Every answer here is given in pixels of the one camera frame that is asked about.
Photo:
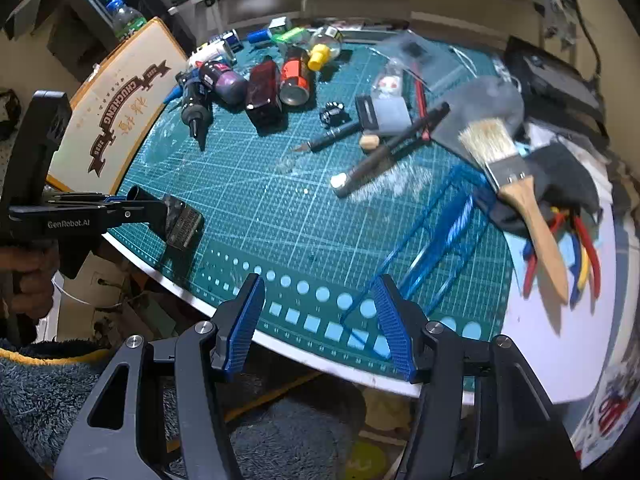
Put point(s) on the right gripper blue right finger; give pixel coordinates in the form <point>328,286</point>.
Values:
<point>396,319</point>

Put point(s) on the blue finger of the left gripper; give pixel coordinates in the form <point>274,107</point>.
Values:
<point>140,206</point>
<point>182,222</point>

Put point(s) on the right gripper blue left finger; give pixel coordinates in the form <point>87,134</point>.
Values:
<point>240,320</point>

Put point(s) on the clear yellow-cap bottle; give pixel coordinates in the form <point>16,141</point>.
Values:
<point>325,45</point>

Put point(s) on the person's left hand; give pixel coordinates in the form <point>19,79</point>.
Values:
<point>35,287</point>

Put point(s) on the blue plastic sprue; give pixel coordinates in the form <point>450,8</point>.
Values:
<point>453,223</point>

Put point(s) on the cardboard box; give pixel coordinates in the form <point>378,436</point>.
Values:
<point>114,110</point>

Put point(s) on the black dropper bottle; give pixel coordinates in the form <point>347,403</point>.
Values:
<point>195,110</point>

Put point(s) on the black pen tool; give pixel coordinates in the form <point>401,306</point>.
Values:
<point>347,182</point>

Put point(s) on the purple paint bottle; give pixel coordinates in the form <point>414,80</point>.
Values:
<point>229,86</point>

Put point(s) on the dark red bottle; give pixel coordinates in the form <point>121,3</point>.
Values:
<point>262,101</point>

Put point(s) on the green cutting mat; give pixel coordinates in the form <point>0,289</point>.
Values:
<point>269,208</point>

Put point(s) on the blue white spray can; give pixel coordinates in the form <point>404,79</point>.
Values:
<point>221,48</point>

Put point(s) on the black hobby knife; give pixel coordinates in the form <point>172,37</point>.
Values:
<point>328,138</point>

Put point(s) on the green soda bottle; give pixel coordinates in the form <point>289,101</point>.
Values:
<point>126,20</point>

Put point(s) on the wooden paint brush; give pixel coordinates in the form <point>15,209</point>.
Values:
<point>490,145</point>

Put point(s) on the blue cap glue bottle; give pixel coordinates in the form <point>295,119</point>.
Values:
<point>276,28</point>

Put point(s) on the green cap small bottle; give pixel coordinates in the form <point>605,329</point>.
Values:
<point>293,37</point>

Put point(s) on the red handled pliers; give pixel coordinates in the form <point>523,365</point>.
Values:
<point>584,263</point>

